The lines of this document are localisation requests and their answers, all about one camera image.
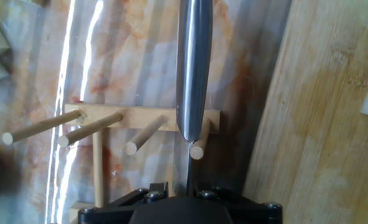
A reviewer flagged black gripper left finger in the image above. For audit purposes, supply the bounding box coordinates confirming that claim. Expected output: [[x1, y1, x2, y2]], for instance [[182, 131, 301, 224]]
[[77, 182, 170, 224]]

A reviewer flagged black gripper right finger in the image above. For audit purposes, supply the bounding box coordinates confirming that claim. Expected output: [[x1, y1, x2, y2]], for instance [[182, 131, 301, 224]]
[[195, 183, 283, 224]]

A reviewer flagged steel kitchen knife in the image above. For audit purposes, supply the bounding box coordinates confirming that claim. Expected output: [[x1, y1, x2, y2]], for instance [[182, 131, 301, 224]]
[[175, 0, 214, 197]]

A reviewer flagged wooden cutting board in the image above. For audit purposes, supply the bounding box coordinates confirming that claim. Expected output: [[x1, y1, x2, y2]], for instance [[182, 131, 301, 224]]
[[242, 0, 368, 224]]

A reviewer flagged wooden peg rack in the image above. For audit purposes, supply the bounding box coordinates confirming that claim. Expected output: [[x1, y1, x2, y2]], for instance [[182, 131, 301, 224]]
[[1, 103, 221, 224]]

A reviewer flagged stained clear plastic sheet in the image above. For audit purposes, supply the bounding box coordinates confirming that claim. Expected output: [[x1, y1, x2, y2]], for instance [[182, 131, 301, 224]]
[[0, 0, 293, 224]]

